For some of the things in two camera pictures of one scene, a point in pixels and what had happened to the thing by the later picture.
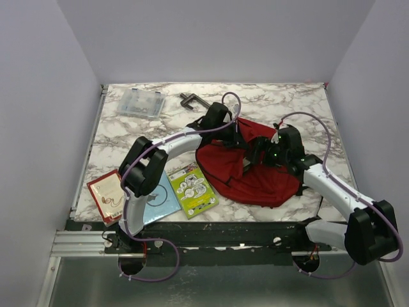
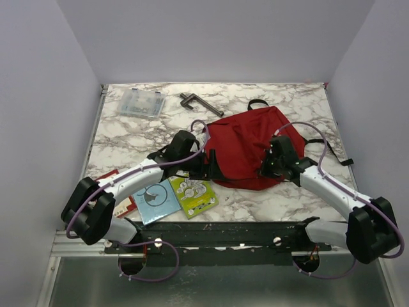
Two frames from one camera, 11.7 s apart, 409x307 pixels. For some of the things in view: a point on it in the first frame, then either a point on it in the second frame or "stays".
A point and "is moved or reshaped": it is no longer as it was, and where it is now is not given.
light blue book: x=161 y=203 stays
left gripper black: x=237 y=139 -> x=206 y=171
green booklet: x=194 y=196 stays
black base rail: x=220 y=244 stays
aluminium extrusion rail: x=82 y=244 stays
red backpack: x=224 y=166 is moved or reshaped
